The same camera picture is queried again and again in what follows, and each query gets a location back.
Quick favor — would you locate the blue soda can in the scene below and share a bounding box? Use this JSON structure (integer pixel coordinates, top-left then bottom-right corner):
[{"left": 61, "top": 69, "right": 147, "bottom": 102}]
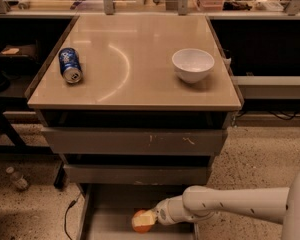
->
[{"left": 58, "top": 47, "right": 83, "bottom": 84}]

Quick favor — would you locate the black cable on floor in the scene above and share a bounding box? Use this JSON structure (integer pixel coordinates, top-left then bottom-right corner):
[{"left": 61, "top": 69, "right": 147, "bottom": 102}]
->
[{"left": 63, "top": 193, "right": 82, "bottom": 240}]

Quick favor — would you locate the middle grey drawer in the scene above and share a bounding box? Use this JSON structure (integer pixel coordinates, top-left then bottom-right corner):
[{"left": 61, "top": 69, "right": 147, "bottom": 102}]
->
[{"left": 64, "top": 165, "right": 211, "bottom": 185}]

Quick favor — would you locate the orange fruit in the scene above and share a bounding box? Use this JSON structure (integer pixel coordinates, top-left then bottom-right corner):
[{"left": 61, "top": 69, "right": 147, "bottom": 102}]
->
[{"left": 131, "top": 209, "right": 154, "bottom": 234}]

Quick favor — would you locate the grey drawer cabinet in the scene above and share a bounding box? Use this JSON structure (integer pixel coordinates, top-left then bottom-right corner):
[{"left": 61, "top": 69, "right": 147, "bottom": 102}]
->
[{"left": 24, "top": 14, "right": 244, "bottom": 240}]

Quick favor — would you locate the white bowl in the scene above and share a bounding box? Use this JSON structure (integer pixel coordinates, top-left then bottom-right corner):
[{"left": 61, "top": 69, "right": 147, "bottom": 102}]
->
[{"left": 172, "top": 48, "right": 215, "bottom": 84}]

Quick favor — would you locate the bottom open grey drawer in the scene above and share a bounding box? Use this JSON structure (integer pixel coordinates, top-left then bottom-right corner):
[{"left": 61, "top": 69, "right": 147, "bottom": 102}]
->
[{"left": 76, "top": 184, "right": 199, "bottom": 240}]

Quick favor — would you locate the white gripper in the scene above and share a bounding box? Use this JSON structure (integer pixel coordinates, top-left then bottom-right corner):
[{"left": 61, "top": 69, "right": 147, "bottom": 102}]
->
[{"left": 132, "top": 199, "right": 175, "bottom": 228}]

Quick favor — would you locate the black table frame left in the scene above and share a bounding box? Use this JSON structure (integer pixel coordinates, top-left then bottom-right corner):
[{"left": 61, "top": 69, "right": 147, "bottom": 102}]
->
[{"left": 0, "top": 100, "right": 66, "bottom": 189}]

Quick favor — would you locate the plastic bottle on floor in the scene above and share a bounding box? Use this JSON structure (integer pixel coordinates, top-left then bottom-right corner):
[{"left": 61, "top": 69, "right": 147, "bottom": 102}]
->
[{"left": 6, "top": 167, "right": 29, "bottom": 191}]

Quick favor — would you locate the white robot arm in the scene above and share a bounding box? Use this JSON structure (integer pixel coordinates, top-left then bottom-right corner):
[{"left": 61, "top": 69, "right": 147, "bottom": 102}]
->
[{"left": 132, "top": 172, "right": 300, "bottom": 240}]

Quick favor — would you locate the top grey drawer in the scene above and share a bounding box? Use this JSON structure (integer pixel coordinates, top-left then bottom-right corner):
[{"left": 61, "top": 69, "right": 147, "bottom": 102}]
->
[{"left": 42, "top": 127, "right": 227, "bottom": 156}]

